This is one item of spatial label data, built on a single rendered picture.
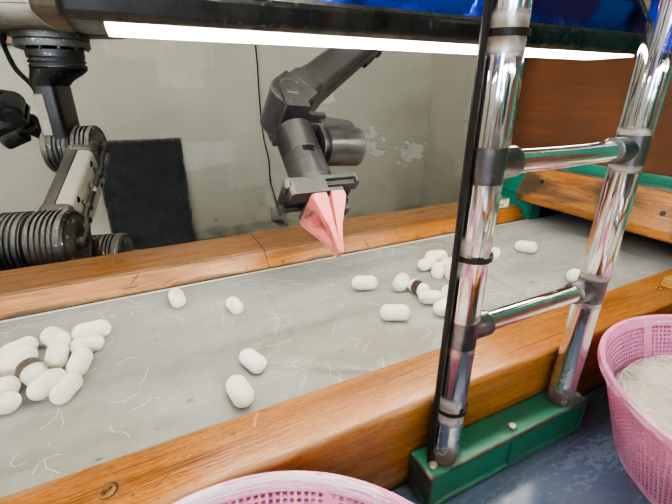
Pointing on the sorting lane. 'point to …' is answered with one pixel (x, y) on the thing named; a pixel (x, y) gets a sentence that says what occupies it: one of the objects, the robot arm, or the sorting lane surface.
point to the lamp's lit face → (321, 41)
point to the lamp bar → (367, 19)
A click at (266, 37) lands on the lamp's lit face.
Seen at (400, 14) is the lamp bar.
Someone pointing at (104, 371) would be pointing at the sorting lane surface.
